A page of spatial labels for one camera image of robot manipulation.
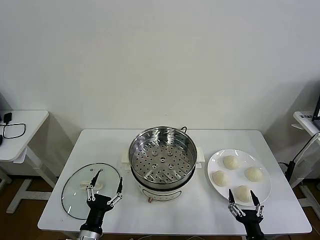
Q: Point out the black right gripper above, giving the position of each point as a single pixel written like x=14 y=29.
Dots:
x=250 y=222

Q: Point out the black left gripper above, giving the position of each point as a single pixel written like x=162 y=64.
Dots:
x=97 y=207

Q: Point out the white steamed baozi bun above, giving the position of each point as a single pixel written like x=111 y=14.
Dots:
x=231 y=162
x=220 y=178
x=253 y=173
x=243 y=193

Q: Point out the steel perforated steamer basket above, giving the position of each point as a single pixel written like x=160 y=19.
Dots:
x=162 y=160

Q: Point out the white round plate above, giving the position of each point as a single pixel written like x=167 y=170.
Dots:
x=215 y=162

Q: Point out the white electric cooker base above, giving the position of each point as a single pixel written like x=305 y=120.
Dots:
x=160 y=193

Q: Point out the printed paper label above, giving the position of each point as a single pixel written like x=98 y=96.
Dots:
x=306 y=116

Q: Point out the small black device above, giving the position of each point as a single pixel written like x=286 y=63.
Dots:
x=1 y=140

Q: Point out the black power adapter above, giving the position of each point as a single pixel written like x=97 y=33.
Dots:
x=7 y=117

